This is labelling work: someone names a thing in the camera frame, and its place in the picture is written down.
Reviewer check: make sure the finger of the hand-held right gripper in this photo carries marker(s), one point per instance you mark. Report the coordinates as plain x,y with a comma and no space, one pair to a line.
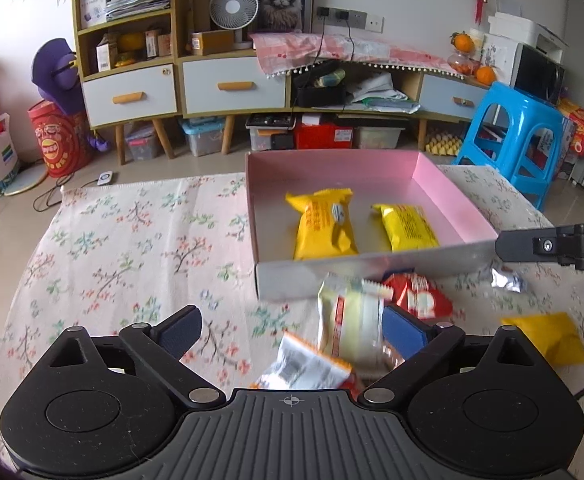
527,246

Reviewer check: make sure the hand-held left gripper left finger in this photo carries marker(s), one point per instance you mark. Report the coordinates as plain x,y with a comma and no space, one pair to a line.
182,332

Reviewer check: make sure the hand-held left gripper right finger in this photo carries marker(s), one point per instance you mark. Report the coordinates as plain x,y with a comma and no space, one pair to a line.
402,332

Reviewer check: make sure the pale green cake packet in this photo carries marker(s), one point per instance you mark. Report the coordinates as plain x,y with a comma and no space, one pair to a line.
352,320

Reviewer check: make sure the pink cardboard box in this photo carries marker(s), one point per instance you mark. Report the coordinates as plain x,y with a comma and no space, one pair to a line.
362,195

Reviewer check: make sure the red snack packet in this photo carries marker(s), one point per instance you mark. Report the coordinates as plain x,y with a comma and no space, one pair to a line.
422,300

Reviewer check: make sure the crumpled silver wrapper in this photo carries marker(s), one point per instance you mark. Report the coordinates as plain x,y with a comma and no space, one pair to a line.
507,280

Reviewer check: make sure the orange white snack packet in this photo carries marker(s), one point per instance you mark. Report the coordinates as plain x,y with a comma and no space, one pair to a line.
307,367

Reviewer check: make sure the red yellow carton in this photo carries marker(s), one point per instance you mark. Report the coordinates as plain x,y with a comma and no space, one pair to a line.
582,130

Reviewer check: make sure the yellow egg tray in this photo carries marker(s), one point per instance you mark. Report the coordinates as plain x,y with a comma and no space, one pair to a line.
442,146

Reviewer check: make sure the yellow snack packet blue label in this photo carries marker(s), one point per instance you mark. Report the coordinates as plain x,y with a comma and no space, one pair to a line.
322,225

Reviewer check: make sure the blue plastic stool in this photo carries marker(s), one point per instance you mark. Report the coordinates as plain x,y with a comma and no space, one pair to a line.
517,100

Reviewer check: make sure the black white microwave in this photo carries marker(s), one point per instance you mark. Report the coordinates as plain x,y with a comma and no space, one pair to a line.
539,77

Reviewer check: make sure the small white floor device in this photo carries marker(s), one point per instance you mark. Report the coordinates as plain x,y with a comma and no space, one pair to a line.
106,178

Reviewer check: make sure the orange fruit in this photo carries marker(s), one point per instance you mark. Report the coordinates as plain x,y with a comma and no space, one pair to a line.
485,75
463,42

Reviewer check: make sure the clear plastic storage bin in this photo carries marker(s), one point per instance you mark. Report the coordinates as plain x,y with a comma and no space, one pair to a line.
377,137
142,145

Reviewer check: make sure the blue lid storage bin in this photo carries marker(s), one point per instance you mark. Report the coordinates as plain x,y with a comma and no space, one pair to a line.
202,137

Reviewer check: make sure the pile of papers and bags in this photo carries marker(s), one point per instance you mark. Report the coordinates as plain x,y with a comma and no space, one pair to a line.
382,92

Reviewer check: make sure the red storage box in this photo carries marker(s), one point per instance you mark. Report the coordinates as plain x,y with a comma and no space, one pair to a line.
322,135

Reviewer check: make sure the clear bin with dark contents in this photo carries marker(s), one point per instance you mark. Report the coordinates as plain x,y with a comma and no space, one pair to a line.
269,135

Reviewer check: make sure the white printer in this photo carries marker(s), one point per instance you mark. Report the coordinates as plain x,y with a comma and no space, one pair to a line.
522,27

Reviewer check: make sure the red cylindrical gift box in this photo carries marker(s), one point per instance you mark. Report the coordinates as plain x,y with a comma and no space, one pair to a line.
57,140

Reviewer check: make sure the tall wooden shelf cabinet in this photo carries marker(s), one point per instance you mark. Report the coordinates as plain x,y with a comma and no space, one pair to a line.
129,92

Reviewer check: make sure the pink checked cloth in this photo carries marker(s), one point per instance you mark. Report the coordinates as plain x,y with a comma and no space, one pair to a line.
372,50

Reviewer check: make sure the low wooden drawer cabinet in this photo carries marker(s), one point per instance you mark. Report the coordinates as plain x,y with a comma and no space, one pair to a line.
232,85

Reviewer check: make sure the purple plush toy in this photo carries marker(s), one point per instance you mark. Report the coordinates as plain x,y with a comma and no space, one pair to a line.
54,80

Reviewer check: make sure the small white carton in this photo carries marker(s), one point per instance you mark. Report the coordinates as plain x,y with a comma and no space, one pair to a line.
106,55

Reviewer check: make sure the brown cardboard box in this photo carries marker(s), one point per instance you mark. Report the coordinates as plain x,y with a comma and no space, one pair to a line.
212,42

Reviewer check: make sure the small white desk fan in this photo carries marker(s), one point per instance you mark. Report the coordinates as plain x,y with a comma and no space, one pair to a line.
232,7

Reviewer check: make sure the stack of papers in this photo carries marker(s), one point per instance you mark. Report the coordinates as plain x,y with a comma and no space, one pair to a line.
137,2

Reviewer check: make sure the white box on shelf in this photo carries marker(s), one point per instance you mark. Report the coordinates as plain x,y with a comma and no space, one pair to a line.
92,7

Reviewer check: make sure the wall power sockets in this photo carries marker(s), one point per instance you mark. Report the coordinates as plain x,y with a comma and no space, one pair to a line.
372,21

